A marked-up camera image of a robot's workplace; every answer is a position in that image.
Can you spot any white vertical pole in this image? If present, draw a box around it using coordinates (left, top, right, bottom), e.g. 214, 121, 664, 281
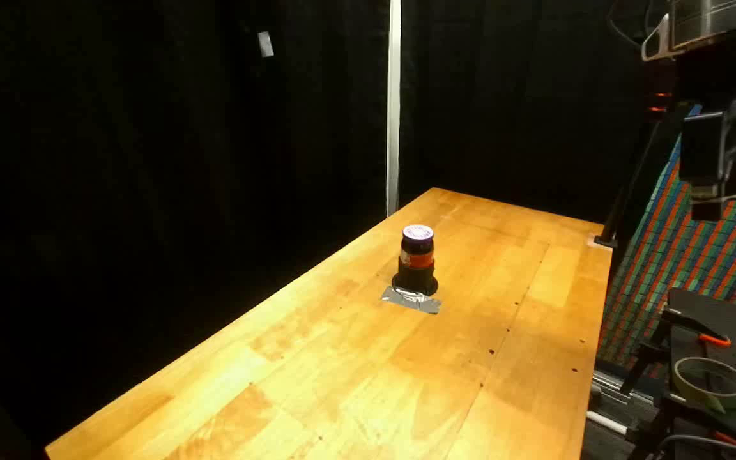
384, 0, 404, 217

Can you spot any black box device on mount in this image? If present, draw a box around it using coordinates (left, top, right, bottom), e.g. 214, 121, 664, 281
678, 96, 736, 223

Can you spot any grey duct tape patch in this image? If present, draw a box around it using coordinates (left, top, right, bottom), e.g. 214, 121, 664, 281
380, 283, 444, 317

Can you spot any black curtain backdrop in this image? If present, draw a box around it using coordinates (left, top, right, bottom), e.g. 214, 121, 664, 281
0, 0, 673, 449

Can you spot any glass jar with purple lid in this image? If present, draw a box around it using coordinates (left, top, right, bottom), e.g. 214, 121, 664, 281
392, 223, 439, 300

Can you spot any black clamp with orange handle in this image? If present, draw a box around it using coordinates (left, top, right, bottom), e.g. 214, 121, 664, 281
660, 309, 736, 354

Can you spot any roll of beige tape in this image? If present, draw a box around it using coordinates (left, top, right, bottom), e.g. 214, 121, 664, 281
669, 354, 736, 416

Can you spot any small white tag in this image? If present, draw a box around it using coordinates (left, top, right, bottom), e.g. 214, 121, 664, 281
255, 29, 278, 61

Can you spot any black tripod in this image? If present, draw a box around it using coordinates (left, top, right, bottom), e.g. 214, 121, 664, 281
595, 60, 694, 251

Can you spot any colourful striped panel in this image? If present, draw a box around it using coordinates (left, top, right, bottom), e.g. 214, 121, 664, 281
595, 88, 736, 372

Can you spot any black side stand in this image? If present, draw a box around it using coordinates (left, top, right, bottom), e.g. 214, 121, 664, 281
620, 287, 736, 460

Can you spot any aluminium rail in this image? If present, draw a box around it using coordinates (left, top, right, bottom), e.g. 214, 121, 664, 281
586, 407, 645, 442

